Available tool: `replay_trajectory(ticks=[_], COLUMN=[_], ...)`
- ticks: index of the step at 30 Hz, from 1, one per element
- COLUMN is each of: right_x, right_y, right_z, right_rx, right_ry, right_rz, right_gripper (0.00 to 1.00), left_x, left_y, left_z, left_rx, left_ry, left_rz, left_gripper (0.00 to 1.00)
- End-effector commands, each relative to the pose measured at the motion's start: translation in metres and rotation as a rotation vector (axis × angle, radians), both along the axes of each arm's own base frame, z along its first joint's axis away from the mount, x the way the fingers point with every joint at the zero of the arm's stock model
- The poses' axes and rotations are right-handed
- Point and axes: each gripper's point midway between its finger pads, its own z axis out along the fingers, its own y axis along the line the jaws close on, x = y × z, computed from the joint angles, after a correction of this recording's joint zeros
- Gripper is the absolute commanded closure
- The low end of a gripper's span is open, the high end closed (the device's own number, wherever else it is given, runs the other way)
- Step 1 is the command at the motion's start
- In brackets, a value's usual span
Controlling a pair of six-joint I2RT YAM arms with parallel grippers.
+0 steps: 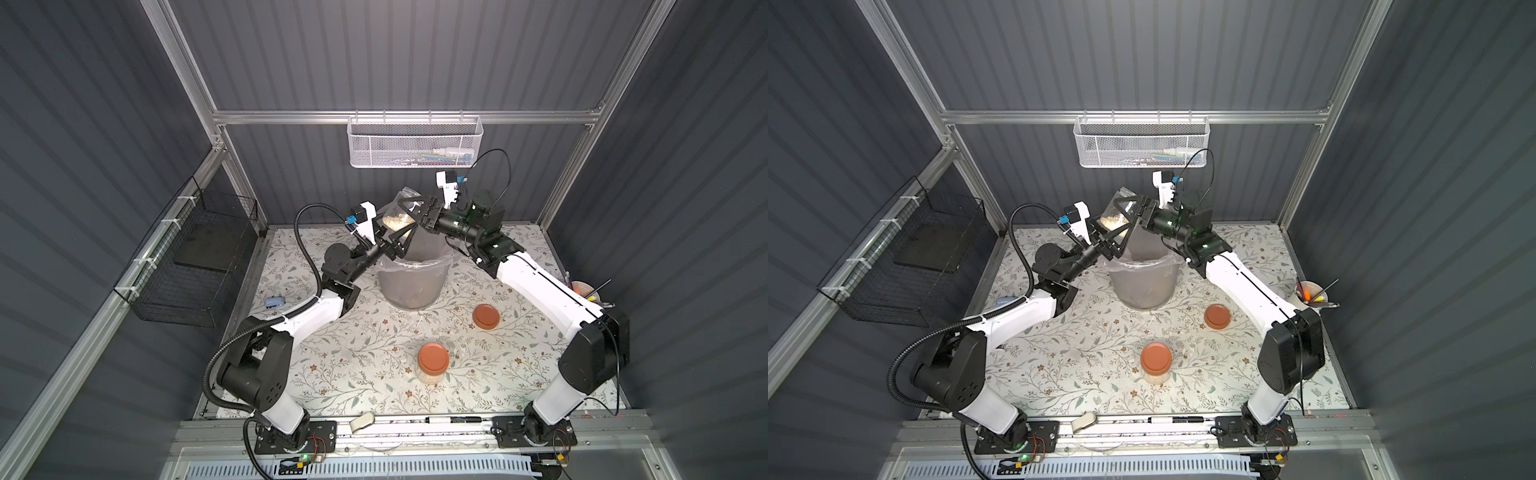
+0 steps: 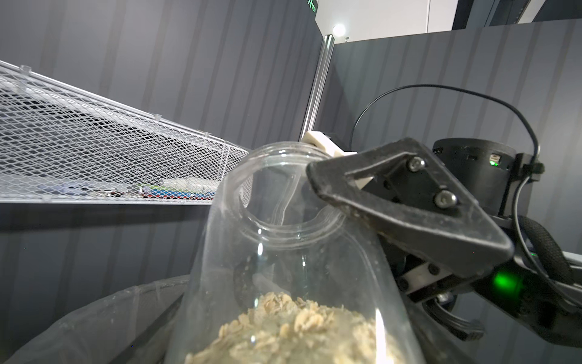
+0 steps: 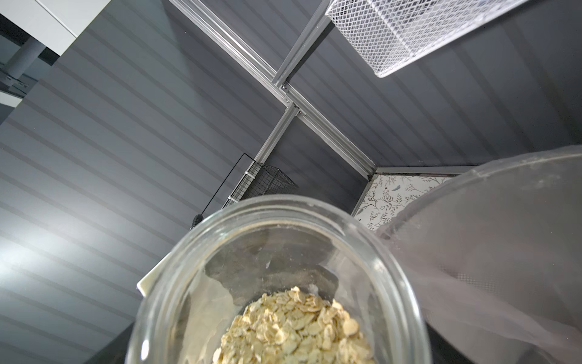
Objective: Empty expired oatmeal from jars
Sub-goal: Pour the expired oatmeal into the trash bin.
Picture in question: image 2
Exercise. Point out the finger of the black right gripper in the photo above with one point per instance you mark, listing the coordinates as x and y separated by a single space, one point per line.
462 329
404 192

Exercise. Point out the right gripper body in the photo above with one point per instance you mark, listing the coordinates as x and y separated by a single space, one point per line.
486 177

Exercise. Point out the oatmeal jar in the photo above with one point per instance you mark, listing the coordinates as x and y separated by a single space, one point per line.
282 277

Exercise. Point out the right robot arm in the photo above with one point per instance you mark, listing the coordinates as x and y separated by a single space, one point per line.
539 288

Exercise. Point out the pens in white basket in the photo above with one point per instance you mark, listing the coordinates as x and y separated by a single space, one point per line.
190 188

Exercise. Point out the clear plastic bin liner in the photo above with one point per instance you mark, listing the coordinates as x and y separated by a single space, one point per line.
99 331

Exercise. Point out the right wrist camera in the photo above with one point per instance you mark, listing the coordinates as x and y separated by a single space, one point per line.
324 143

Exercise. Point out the white wire wall basket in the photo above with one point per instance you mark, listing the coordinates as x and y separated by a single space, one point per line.
52 132

